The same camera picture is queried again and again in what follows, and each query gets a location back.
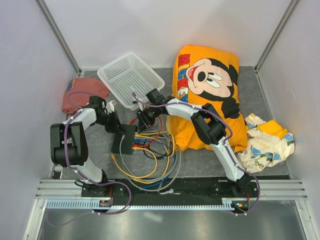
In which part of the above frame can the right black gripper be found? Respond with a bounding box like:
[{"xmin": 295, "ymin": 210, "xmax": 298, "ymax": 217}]
[{"xmin": 136, "ymin": 105, "xmax": 160, "ymax": 135}]

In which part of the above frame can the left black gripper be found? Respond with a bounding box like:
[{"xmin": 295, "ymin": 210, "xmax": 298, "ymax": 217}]
[{"xmin": 93, "ymin": 110, "xmax": 125, "ymax": 134}]

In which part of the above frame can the black network switch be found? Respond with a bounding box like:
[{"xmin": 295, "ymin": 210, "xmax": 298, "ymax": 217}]
[{"xmin": 111, "ymin": 124, "xmax": 138, "ymax": 155}]

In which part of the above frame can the grey ethernet cable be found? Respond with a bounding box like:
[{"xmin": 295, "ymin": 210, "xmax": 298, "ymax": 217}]
[{"xmin": 118, "ymin": 129, "xmax": 182, "ymax": 193}]

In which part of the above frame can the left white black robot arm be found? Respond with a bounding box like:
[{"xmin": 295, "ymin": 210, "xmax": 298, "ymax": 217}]
[{"xmin": 50, "ymin": 95, "xmax": 125, "ymax": 197}]

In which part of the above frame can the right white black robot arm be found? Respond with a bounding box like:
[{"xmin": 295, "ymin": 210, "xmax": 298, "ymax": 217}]
[{"xmin": 132, "ymin": 88, "xmax": 251, "ymax": 197}]

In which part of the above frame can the white plastic basket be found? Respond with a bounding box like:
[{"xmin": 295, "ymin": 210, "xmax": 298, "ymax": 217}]
[{"xmin": 97, "ymin": 53, "xmax": 165, "ymax": 111}]

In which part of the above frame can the folded red shirt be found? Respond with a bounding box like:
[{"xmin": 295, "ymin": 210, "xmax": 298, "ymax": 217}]
[{"xmin": 61, "ymin": 77, "xmax": 109, "ymax": 114}]

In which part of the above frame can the orange Mickey Mouse shirt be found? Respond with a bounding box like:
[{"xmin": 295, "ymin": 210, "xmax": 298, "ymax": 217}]
[{"xmin": 171, "ymin": 45, "xmax": 248, "ymax": 153}]

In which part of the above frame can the cream patterned cloth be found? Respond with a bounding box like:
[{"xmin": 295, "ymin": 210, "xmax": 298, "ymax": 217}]
[{"xmin": 236, "ymin": 113, "xmax": 295, "ymax": 173}]

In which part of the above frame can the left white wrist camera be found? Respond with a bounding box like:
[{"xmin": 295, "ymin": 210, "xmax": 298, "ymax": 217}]
[{"xmin": 105, "ymin": 100, "xmax": 117, "ymax": 114}]

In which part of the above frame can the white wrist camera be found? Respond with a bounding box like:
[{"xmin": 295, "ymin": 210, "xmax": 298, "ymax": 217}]
[
  {"xmin": 138, "ymin": 102, "xmax": 148, "ymax": 111},
  {"xmin": 105, "ymin": 100, "xmax": 117, "ymax": 114}
]

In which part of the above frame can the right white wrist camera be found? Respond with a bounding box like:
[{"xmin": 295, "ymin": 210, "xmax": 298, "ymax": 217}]
[{"xmin": 138, "ymin": 102, "xmax": 148, "ymax": 111}]

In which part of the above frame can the blue ethernet cable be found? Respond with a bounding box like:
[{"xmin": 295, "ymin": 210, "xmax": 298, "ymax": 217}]
[{"xmin": 134, "ymin": 136, "xmax": 180, "ymax": 189}]

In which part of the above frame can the black cable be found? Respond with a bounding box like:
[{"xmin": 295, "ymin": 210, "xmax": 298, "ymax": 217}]
[{"xmin": 142, "ymin": 143, "xmax": 173, "ymax": 160}]

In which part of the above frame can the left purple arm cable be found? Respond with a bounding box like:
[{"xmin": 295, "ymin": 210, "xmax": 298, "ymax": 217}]
[{"xmin": 44, "ymin": 91, "xmax": 132, "ymax": 227}]

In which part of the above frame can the yellow ethernet cable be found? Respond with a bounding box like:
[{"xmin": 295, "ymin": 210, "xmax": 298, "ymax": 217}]
[{"xmin": 109, "ymin": 131, "xmax": 177, "ymax": 183}]

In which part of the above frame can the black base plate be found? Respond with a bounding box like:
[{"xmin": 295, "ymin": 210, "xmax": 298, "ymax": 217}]
[{"xmin": 75, "ymin": 177, "xmax": 259, "ymax": 200}]

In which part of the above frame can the grey slotted cable duct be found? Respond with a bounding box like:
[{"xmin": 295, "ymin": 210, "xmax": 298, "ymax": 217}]
[{"xmin": 46, "ymin": 199, "xmax": 235, "ymax": 211}]

